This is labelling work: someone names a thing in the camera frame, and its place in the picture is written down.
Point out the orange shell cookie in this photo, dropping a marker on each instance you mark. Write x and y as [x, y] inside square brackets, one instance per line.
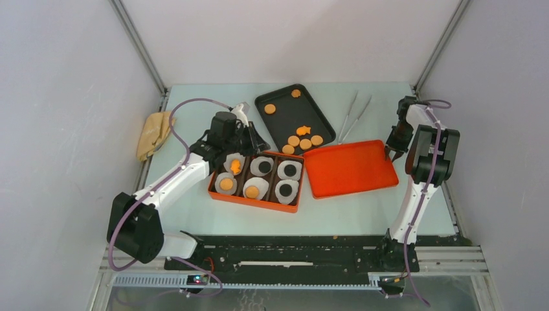
[296, 93]

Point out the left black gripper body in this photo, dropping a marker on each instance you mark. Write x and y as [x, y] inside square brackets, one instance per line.
[244, 141]

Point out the round orange cookie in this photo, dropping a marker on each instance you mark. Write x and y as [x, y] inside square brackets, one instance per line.
[293, 141]
[226, 184]
[316, 140]
[288, 149]
[305, 144]
[269, 109]
[252, 192]

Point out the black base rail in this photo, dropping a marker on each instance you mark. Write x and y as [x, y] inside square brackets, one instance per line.
[302, 260]

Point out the metal tongs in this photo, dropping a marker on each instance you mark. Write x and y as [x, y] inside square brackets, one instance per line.
[348, 123]

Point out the white paper cup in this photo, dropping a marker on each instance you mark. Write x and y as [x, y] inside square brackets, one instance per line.
[219, 178]
[256, 161]
[262, 184]
[230, 157]
[292, 200]
[280, 170]

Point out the orange compartment box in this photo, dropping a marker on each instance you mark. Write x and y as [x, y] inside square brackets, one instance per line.
[270, 180]

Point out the orange box lid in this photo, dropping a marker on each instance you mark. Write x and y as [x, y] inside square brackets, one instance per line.
[349, 168]

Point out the orange fish cookie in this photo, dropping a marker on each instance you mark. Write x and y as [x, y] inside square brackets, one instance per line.
[303, 130]
[235, 166]

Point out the tan cloth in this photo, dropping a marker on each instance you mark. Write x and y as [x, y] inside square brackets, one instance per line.
[154, 134]

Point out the black cookie tray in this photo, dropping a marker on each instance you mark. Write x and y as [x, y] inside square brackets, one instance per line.
[292, 113]

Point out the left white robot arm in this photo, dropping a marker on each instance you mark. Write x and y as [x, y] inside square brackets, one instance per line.
[135, 222]

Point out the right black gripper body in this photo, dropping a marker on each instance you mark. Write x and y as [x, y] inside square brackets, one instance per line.
[399, 137]

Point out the black sandwich cookie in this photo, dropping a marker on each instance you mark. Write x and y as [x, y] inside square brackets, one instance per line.
[264, 167]
[285, 190]
[290, 170]

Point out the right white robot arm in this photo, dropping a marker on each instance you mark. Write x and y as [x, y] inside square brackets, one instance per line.
[430, 149]

